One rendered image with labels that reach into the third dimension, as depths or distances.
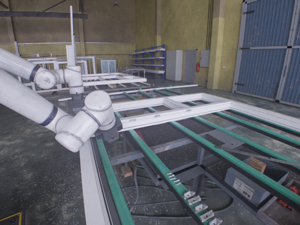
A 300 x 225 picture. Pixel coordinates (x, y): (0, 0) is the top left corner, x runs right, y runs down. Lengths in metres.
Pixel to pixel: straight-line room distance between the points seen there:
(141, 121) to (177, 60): 9.37
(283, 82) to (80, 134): 6.70
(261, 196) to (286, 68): 6.08
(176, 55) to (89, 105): 9.86
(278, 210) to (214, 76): 7.39
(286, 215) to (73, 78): 1.36
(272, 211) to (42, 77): 1.32
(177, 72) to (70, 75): 9.61
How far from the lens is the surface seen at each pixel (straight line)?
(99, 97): 0.51
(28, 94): 0.56
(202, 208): 0.55
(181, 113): 1.21
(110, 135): 0.62
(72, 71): 0.94
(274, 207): 1.08
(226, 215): 1.70
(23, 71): 0.85
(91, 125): 0.50
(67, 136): 0.49
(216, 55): 8.06
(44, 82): 0.81
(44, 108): 0.58
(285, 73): 6.80
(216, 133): 1.06
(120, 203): 0.56
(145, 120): 1.05
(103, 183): 0.65
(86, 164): 0.62
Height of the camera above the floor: 1.30
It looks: 19 degrees down
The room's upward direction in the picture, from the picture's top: straight up
